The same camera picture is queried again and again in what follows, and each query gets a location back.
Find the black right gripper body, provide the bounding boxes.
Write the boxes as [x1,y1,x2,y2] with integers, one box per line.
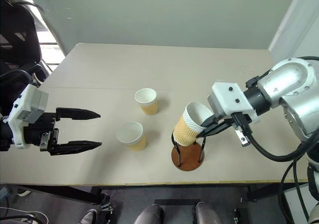
[216,112,252,148]

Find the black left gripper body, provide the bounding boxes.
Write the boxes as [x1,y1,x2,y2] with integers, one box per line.
[23,112,61,156]

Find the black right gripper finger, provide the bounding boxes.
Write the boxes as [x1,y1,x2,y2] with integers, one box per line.
[200,114,222,129]
[196,121,235,138]

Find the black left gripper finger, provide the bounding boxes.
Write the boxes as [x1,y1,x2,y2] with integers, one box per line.
[55,107,102,121]
[49,140,103,156]

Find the ribbed brown paper cup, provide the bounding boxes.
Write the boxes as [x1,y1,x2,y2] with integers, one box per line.
[172,102,215,148]

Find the smooth brown paper cup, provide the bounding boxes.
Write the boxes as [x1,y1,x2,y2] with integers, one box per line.
[115,121,148,152]
[134,88,159,116]

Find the black metal table leg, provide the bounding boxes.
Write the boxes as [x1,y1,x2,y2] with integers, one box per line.
[240,181,310,204]
[14,184,112,206]

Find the dark grey shoe-like shape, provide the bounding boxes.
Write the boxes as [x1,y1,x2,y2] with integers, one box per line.
[79,209,99,224]

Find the black flat floor plate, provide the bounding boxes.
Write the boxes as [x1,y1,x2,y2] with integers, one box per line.
[154,198,201,206]

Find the grey rounded shape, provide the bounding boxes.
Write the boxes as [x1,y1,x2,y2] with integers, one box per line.
[195,202,223,224]
[134,204,164,224]

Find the black office chair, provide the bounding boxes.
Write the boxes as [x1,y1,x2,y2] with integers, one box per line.
[0,0,50,85]

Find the white cabinet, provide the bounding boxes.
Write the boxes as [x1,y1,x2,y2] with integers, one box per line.
[283,183,314,224]

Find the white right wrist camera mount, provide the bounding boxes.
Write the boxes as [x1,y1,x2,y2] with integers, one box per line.
[207,81,260,124]

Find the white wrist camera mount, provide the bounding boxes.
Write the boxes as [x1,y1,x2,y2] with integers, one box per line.
[7,84,49,150]
[207,81,260,124]

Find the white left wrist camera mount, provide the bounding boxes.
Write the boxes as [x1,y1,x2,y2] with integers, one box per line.
[7,84,49,150]

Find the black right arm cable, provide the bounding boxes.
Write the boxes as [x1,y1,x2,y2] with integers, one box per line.
[231,112,319,163]

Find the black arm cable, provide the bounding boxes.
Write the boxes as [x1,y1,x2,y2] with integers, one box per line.
[0,64,42,88]
[231,112,319,163]

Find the wire cup holder wooden base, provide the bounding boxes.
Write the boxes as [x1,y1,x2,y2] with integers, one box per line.
[170,129,207,172]

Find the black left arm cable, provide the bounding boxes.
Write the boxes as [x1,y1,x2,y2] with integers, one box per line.
[0,64,42,88]

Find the white floor cable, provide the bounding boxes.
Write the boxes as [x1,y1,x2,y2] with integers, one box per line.
[0,206,50,224]

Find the black robot body cables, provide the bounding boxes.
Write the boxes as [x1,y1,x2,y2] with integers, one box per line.
[278,159,311,224]

